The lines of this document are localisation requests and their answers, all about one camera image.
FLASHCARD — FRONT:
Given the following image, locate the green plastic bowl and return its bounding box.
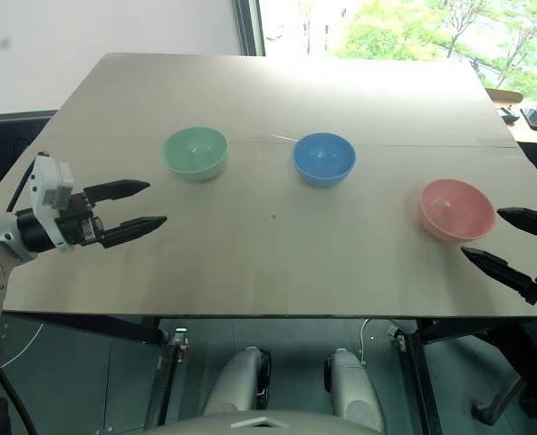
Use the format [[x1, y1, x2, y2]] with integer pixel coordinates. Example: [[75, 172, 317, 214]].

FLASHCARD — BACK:
[[160, 126, 229, 183]]

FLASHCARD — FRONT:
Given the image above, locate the thin white cable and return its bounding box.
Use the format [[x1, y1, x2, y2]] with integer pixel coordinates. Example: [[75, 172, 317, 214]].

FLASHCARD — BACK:
[[0, 320, 43, 369]]

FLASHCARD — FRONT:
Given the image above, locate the dark low cabinet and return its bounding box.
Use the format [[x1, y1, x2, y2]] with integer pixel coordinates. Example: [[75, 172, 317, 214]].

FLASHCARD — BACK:
[[0, 108, 59, 214]]

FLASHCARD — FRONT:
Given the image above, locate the silver left robot leg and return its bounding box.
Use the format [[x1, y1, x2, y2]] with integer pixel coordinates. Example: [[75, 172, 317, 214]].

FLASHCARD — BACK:
[[203, 346, 273, 416]]

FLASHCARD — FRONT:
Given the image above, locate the white thick cable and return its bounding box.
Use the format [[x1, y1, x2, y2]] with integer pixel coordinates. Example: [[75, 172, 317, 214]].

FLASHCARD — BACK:
[[360, 318, 372, 367]]

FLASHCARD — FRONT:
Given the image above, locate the grey robot torso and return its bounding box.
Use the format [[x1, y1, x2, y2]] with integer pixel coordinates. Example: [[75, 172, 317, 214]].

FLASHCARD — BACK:
[[134, 409, 389, 435]]

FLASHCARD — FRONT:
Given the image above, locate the red plastic bowl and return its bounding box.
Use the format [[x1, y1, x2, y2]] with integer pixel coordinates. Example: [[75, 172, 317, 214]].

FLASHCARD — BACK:
[[418, 179, 496, 243]]

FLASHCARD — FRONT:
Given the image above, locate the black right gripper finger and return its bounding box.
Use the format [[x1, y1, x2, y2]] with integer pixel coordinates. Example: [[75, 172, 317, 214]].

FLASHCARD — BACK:
[[460, 246, 537, 306], [496, 207, 537, 237]]

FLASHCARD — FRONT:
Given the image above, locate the black table frame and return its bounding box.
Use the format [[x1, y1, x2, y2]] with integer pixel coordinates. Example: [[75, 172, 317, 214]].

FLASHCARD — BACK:
[[3, 311, 537, 435]]

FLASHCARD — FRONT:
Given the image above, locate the wooden desk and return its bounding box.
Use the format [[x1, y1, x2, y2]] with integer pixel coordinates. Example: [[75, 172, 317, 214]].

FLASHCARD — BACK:
[[484, 87, 537, 146]]

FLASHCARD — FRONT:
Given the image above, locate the silver right robot leg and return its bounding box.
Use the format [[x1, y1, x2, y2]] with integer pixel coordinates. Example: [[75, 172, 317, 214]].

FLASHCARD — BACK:
[[323, 347, 387, 432]]

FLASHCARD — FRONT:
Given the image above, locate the blue plastic bowl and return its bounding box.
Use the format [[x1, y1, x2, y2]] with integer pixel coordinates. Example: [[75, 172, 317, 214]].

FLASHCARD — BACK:
[[292, 132, 357, 189]]

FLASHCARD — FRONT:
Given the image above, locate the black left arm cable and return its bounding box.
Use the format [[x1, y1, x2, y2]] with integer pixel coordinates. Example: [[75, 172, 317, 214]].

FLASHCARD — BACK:
[[5, 153, 43, 214]]

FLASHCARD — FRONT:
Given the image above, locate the silver robot leg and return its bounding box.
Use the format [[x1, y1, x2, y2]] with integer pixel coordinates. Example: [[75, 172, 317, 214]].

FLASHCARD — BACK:
[[203, 346, 273, 416], [323, 347, 387, 432]]

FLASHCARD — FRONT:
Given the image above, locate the black office chair base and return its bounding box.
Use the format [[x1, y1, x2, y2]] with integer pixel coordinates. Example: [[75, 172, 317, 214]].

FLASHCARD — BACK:
[[470, 373, 537, 427]]

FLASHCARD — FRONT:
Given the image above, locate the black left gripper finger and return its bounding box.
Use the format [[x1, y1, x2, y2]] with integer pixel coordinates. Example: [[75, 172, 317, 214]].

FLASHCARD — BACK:
[[99, 215, 168, 250], [83, 179, 152, 204]]

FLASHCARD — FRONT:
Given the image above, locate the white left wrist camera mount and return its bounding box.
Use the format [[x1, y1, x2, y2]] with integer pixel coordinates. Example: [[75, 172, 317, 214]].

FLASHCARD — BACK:
[[29, 153, 76, 253]]

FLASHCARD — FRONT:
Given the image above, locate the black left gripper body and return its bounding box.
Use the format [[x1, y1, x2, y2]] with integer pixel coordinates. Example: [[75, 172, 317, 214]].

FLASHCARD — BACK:
[[53, 188, 107, 248]]

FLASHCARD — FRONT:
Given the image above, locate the dark window frame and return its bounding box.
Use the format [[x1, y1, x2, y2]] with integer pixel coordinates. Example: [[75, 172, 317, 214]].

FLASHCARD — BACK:
[[230, 0, 267, 58]]

